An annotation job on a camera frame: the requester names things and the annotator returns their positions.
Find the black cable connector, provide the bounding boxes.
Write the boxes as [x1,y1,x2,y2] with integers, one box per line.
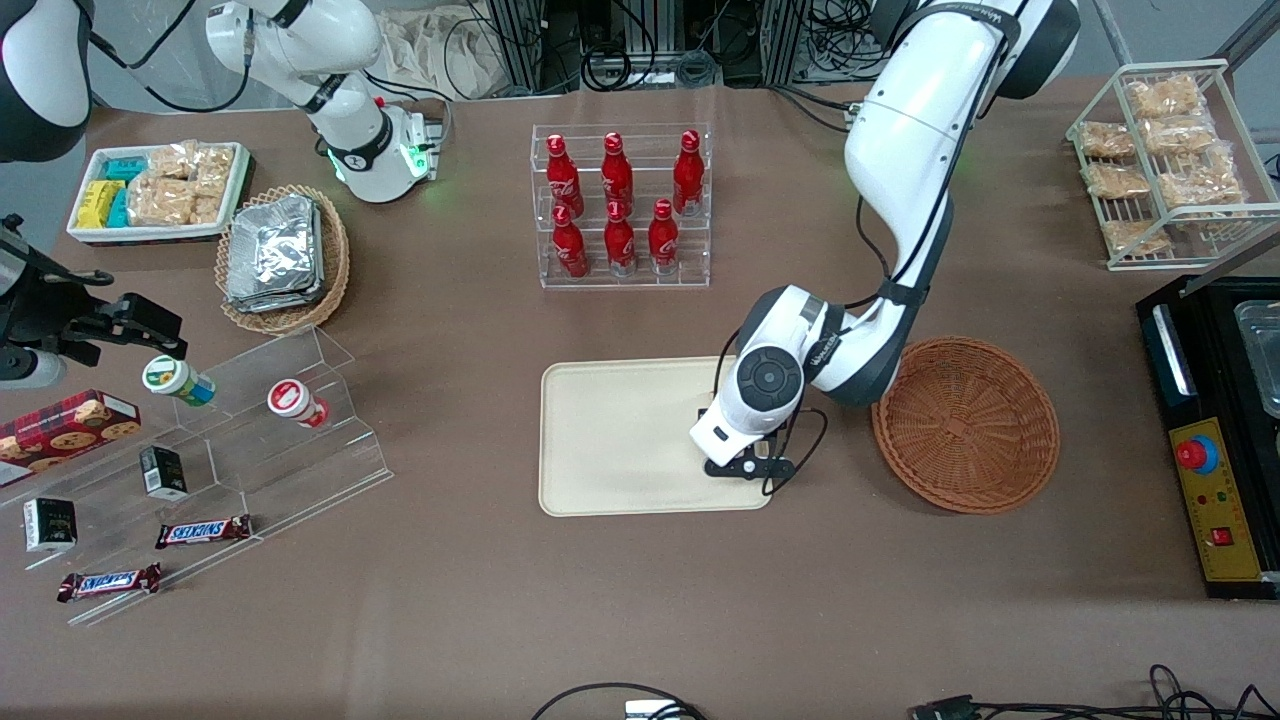
[908,694,979,720]

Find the oval tan wicker basket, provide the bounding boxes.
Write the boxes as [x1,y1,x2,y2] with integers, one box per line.
[215,184,351,336]

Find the thin black looped cable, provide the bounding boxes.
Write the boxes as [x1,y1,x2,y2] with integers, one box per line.
[530,682,706,720]

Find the yellow snack pack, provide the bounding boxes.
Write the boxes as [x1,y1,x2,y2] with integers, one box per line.
[77,179,124,230]

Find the tangled black cables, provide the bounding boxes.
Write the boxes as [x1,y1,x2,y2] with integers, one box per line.
[1145,663,1280,720]

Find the silver metal bar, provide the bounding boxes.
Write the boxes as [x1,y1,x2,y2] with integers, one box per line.
[1153,305,1198,398]

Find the clear acrylic stepped display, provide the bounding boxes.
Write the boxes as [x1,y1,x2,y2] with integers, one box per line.
[0,324,394,628]

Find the bagged rice cracker snack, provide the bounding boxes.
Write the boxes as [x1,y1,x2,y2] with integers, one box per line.
[1079,121,1137,160]
[1142,116,1218,157]
[1127,77,1207,120]
[1102,219,1172,257]
[127,177,227,227]
[195,144,235,197]
[1082,162,1152,200]
[148,144,201,182]
[1158,160,1247,213]

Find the stacked silver foil containers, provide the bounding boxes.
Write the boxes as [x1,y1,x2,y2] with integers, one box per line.
[226,194,327,314]

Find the white wire rack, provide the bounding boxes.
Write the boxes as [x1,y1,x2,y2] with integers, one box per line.
[1066,58,1280,272]

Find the cream plastic tray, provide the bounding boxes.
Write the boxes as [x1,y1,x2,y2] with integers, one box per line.
[539,357,776,518]

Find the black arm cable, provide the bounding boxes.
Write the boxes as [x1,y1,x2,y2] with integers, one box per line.
[712,195,926,498]

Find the aluminium frame post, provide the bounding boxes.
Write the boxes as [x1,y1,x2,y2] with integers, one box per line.
[487,0,546,96]

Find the red plaid cookie box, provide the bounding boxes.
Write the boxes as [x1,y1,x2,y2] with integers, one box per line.
[0,389,142,477]

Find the black cable bundle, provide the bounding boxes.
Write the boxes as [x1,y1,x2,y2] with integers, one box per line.
[580,40,723,93]

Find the clear plastic container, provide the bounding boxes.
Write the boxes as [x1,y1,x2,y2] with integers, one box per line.
[1234,300,1280,418]

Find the black sealing machine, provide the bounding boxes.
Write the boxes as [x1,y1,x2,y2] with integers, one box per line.
[1136,275,1280,601]

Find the green lid snack cup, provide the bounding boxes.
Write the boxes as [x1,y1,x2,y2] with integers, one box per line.
[141,354,217,407]

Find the clear acrylic bottle rack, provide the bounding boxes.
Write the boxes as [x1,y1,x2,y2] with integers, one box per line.
[531,122,713,291]

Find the red emergency stop button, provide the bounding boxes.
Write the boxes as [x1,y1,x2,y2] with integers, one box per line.
[1176,435,1221,476]

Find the white rectangular snack bin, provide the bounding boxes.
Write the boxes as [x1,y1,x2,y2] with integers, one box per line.
[67,141,252,247]

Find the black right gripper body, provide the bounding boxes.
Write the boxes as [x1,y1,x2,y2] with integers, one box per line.
[0,215,106,391]

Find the yellow control panel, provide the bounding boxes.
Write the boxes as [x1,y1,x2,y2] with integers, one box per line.
[1169,417,1264,583]

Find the Snickers chocolate bar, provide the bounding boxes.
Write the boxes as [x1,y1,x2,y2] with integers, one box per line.
[56,562,164,604]
[154,514,254,550]

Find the red cola bottle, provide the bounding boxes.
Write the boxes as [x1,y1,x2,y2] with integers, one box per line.
[601,131,635,212]
[546,134,585,217]
[672,129,705,217]
[603,199,638,277]
[647,197,680,274]
[552,204,590,280]

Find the red lid snack cup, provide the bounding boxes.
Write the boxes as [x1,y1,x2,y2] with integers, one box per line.
[266,377,332,430]

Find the round brown wicker basket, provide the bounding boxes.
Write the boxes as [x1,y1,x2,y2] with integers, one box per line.
[871,336,1061,515]

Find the grey metal frame bar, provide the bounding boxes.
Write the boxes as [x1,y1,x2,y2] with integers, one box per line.
[1180,222,1280,298]
[1215,0,1280,71]

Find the small black box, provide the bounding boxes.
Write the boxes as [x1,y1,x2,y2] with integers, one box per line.
[22,496,79,554]
[137,444,190,502]

